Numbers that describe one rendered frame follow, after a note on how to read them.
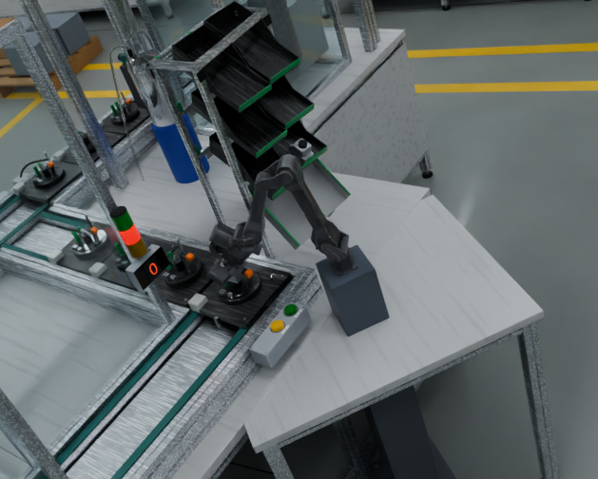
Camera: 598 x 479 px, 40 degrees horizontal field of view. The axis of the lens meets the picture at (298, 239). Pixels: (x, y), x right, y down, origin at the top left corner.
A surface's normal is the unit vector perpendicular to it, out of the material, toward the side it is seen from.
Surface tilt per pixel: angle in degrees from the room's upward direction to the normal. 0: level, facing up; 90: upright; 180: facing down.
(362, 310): 90
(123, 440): 0
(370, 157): 90
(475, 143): 0
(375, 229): 0
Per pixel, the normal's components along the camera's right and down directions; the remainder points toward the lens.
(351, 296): 0.32, 0.51
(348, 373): -0.28, -0.76
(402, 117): 0.78, 0.18
